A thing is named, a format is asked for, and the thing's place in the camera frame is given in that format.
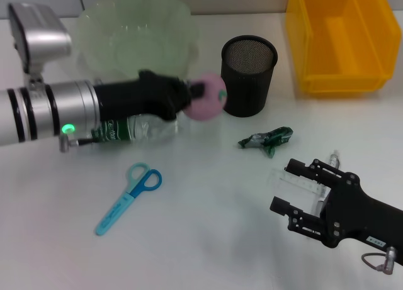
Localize silver pen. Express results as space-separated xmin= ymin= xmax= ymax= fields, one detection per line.
xmin=314 ymin=150 xmax=343 ymax=215

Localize yellow plastic bin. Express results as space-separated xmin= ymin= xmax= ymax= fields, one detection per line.
xmin=285 ymin=0 xmax=403 ymax=94

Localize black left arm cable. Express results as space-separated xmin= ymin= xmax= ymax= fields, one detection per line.
xmin=59 ymin=135 xmax=99 ymax=153

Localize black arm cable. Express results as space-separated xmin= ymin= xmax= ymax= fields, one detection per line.
xmin=361 ymin=245 xmax=397 ymax=276
xmin=59 ymin=135 xmax=99 ymax=153

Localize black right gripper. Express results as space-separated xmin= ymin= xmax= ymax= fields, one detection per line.
xmin=270 ymin=158 xmax=403 ymax=266

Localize black mesh pen holder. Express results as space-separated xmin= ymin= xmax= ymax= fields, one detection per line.
xmin=220 ymin=35 xmax=280 ymax=118

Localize pink toy peach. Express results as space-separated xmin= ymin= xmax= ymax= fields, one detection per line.
xmin=182 ymin=71 xmax=227 ymax=123

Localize clear plastic ruler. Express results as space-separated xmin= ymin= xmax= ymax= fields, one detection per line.
xmin=269 ymin=167 xmax=331 ymax=216

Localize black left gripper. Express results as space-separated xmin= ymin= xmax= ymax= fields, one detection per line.
xmin=93 ymin=69 xmax=206 ymax=121

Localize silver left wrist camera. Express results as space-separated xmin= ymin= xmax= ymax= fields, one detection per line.
xmin=8 ymin=2 xmax=72 ymax=83

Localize translucent green fruit bowl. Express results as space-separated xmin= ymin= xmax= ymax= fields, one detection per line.
xmin=74 ymin=0 xmax=201 ymax=83

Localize green plastic wrapper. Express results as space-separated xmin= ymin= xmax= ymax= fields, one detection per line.
xmin=237 ymin=126 xmax=294 ymax=159

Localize blue scissors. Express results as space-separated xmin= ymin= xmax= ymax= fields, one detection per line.
xmin=95 ymin=162 xmax=163 ymax=237

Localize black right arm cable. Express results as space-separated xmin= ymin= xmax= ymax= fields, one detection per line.
xmin=361 ymin=245 xmax=397 ymax=276

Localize clear green-label water bottle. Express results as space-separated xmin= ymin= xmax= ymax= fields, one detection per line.
xmin=91 ymin=113 xmax=181 ymax=145

